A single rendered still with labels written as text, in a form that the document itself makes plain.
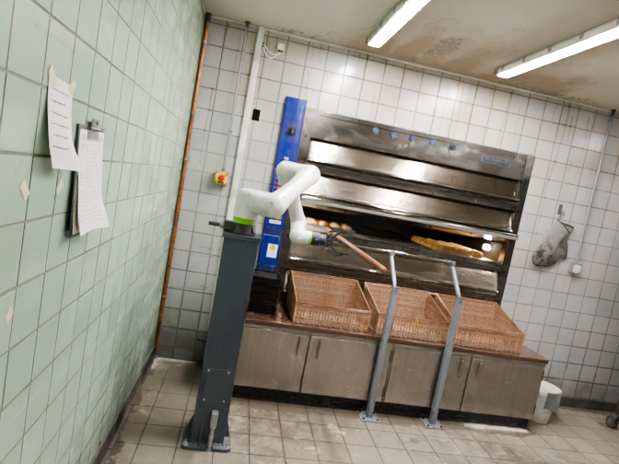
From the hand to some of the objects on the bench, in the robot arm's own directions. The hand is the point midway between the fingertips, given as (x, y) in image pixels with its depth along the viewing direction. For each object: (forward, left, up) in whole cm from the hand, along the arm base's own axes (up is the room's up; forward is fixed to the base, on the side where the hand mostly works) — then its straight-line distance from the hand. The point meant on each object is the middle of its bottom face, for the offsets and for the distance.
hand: (348, 244), depth 307 cm
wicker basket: (+61, +33, -61) cm, 92 cm away
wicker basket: (+1, +34, -61) cm, 70 cm away
